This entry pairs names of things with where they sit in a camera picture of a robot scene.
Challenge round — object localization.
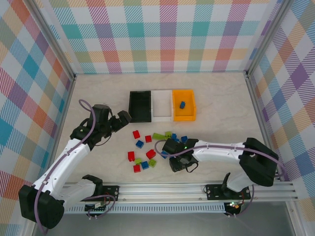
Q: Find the black rectangular container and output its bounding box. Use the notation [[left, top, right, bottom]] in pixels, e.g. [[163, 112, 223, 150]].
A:
[[128, 90, 152, 123]]

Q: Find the orange bin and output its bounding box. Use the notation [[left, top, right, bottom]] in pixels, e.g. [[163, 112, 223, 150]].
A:
[[172, 89, 197, 122]]

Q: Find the white rectangular container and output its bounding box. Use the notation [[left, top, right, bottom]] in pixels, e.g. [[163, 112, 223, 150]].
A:
[[150, 90, 174, 123]]

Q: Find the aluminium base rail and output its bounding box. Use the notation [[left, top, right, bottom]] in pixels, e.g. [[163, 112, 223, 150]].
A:
[[61, 181, 300, 203]]

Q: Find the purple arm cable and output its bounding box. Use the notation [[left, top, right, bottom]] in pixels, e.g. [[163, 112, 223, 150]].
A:
[[154, 139, 287, 181], [33, 99, 99, 236]]

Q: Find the white slotted cable duct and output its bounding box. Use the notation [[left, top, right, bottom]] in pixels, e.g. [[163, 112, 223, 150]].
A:
[[63, 205, 226, 215]]

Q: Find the aluminium frame bar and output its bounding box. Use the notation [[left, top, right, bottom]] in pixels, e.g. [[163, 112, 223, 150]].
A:
[[245, 72, 286, 177]]

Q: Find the aluminium frame post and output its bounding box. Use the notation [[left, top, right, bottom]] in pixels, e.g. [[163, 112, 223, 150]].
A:
[[246, 0, 293, 74], [28, 0, 76, 78]]

